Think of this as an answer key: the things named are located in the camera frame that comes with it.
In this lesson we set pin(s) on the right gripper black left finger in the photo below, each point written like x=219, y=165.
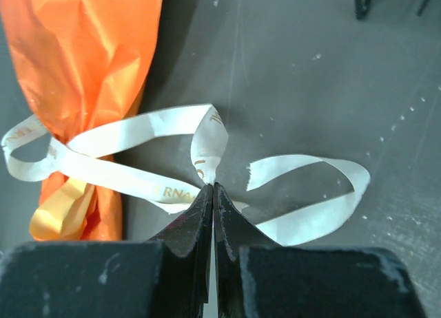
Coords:
x=165, y=276

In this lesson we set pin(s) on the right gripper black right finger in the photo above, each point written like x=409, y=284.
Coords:
x=257, y=277

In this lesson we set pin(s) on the white printed ribbon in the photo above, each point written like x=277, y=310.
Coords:
x=83, y=161

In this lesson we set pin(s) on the orange wrapping paper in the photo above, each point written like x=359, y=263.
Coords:
x=80, y=64

